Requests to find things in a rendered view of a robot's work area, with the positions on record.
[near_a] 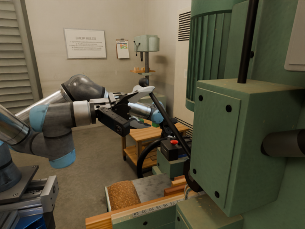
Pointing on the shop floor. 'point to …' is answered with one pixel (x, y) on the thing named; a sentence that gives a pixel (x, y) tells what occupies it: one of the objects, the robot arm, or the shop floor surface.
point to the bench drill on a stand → (152, 39)
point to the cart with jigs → (152, 158)
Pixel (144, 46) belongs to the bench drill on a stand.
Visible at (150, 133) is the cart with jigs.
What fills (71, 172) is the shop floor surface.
